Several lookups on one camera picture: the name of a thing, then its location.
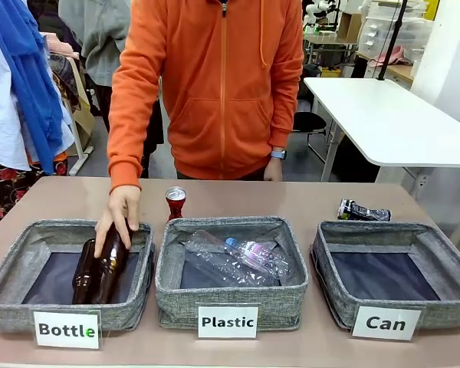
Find person right forearm orange sleeve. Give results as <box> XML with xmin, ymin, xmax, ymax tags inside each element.
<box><xmin>107</xmin><ymin>84</ymin><xmax>160</xmax><ymax>193</ymax></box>

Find crushed black can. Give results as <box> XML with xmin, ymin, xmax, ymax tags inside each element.
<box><xmin>337</xmin><ymin>198</ymin><xmax>393</xmax><ymax>222</ymax></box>

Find crushed red can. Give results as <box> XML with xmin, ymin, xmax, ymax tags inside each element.
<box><xmin>164</xmin><ymin>186</ymin><xmax>188</xmax><ymax>222</ymax></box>

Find gray fabric basket bottle label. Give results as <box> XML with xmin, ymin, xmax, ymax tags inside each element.
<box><xmin>0</xmin><ymin>218</ymin><xmax>156</xmax><ymax>334</ymax></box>

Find white Can sign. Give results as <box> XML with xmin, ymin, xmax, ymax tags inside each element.
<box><xmin>350</xmin><ymin>305</ymin><xmax>423</xmax><ymax>341</ymax></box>

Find blue hanging cloth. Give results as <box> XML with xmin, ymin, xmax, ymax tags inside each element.
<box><xmin>0</xmin><ymin>0</ymin><xmax>65</xmax><ymax>176</ymax></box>

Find pink checkered cloth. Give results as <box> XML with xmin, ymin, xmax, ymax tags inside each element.
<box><xmin>41</xmin><ymin>32</ymin><xmax>81</xmax><ymax>59</ymax></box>

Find clear plastic storage drawers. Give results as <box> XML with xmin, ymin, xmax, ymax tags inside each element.
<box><xmin>358</xmin><ymin>0</ymin><xmax>434</xmax><ymax>58</ymax></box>

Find gray fabric basket can label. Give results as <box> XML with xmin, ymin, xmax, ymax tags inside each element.
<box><xmin>310</xmin><ymin>220</ymin><xmax>460</xmax><ymax>330</ymax></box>

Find white clothes rack leg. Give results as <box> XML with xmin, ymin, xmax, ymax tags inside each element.
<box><xmin>63</xmin><ymin>86</ymin><xmax>96</xmax><ymax>177</ymax></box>

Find black red floral garment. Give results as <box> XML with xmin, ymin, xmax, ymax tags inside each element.
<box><xmin>0</xmin><ymin>151</ymin><xmax>69</xmax><ymax>227</ymax></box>

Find black chair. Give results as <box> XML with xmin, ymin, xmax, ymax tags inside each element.
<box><xmin>291</xmin><ymin>110</ymin><xmax>328</xmax><ymax>154</ymax></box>

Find gray hanging hoodie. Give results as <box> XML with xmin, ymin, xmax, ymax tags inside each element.
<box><xmin>58</xmin><ymin>0</ymin><xmax>133</xmax><ymax>81</ymax></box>

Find cardboard box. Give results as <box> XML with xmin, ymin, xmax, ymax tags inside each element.
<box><xmin>336</xmin><ymin>10</ymin><xmax>364</xmax><ymax>44</ymax></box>

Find gray fabric basket plastic label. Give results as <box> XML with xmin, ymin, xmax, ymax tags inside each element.
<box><xmin>155</xmin><ymin>216</ymin><xmax>311</xmax><ymax>331</ymax></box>

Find person left forearm orange sleeve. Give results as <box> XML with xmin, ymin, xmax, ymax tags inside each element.
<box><xmin>268</xmin><ymin>61</ymin><xmax>304</xmax><ymax>150</ymax></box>

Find white Plastic sign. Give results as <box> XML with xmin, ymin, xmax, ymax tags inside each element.
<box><xmin>196</xmin><ymin>304</ymin><xmax>260</xmax><ymax>340</ymax></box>

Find black stand pole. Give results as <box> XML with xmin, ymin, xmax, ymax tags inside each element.
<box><xmin>377</xmin><ymin>0</ymin><xmax>408</xmax><ymax>81</ymax></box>

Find person right hand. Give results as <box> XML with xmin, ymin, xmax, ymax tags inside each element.
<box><xmin>94</xmin><ymin>186</ymin><xmax>143</xmax><ymax>259</ymax></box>

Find clear crushed plastic bottle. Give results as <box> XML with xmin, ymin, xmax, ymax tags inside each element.
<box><xmin>183</xmin><ymin>229</ymin><xmax>280</xmax><ymax>288</ymax></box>

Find brown glass bottle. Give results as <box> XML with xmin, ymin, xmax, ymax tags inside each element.
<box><xmin>71</xmin><ymin>238</ymin><xmax>101</xmax><ymax>306</ymax></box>
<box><xmin>93</xmin><ymin>218</ymin><xmax>137</xmax><ymax>304</ymax></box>

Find wooden workbench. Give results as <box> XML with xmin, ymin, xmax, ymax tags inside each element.
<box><xmin>355</xmin><ymin>51</ymin><xmax>416</xmax><ymax>84</ymax></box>

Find white hanging shirt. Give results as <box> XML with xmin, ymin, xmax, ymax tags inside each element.
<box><xmin>0</xmin><ymin>18</ymin><xmax>77</xmax><ymax>173</ymax></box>

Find plastic bottle purple label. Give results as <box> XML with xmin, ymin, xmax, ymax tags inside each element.
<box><xmin>224</xmin><ymin>236</ymin><xmax>293</xmax><ymax>283</ymax></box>

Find person left hand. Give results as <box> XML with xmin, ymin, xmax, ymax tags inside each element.
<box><xmin>262</xmin><ymin>156</ymin><xmax>284</xmax><ymax>182</ymax></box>

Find white background table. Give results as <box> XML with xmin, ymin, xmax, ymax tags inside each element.
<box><xmin>303</xmin><ymin>77</ymin><xmax>460</xmax><ymax>200</ymax></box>

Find orange hoodie torso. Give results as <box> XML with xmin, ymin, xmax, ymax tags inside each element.
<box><xmin>107</xmin><ymin>0</ymin><xmax>305</xmax><ymax>192</ymax></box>

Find white Bottle sign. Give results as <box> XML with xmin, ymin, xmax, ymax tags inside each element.
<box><xmin>33</xmin><ymin>309</ymin><xmax>102</xmax><ymax>350</ymax></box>

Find brown patterned garment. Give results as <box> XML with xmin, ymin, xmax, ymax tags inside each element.
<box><xmin>48</xmin><ymin>52</ymin><xmax>86</xmax><ymax>113</ymax></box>

